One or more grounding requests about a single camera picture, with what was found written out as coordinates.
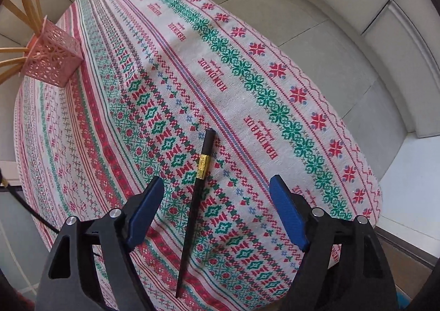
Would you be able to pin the pink perforated utensil holder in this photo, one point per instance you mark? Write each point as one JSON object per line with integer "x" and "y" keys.
{"x": 55, "y": 53}

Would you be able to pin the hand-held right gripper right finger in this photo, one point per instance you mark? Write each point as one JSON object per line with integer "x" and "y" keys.
{"x": 288, "y": 214}

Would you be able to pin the patterned red green tablecloth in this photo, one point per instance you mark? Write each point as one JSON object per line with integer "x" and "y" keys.
{"x": 240, "y": 97}

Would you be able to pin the blue object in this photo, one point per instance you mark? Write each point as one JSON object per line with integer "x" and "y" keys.
{"x": 400, "y": 302}

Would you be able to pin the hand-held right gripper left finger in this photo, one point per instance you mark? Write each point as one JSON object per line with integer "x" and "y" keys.
{"x": 147, "y": 207}

